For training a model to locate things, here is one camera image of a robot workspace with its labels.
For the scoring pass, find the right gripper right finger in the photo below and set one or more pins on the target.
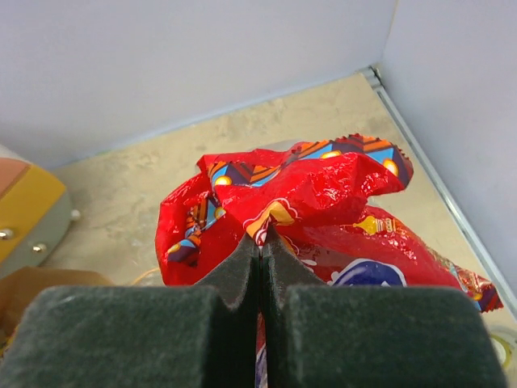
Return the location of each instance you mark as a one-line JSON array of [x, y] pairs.
[[369, 336]]

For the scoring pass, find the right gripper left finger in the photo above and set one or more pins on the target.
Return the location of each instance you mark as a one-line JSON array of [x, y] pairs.
[[202, 335]]

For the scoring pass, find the red candy bag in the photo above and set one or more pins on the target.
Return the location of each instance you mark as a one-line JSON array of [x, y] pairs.
[[315, 194]]

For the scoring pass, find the red brown paper bag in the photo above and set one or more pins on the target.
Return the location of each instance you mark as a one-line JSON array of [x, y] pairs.
[[40, 291]]

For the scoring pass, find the round mini drawer cabinet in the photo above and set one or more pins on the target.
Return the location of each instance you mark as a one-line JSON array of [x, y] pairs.
[[36, 212]]

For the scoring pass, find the clear tape roll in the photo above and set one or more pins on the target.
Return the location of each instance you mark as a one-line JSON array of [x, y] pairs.
[[504, 343]]

